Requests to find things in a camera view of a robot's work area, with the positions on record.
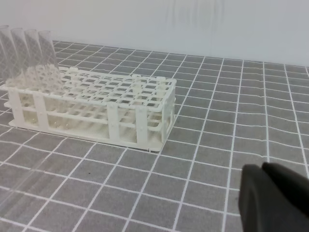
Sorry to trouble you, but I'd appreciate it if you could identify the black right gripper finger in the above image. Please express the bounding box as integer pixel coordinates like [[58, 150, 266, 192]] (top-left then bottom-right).
[[238, 162, 309, 232]]

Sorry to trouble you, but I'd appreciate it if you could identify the clear glass test tube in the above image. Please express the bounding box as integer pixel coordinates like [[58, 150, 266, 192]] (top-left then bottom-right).
[[0, 25, 20, 86], [38, 30, 64, 95], [25, 29, 47, 91], [0, 158, 46, 218], [11, 28, 31, 87]]

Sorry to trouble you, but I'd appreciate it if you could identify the grey checked tablecloth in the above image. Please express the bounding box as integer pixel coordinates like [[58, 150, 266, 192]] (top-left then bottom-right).
[[0, 42, 309, 232]]

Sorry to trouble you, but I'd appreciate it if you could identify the white plastic test tube rack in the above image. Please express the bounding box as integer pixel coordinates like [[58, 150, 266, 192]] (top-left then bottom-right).
[[0, 68, 177, 151]]

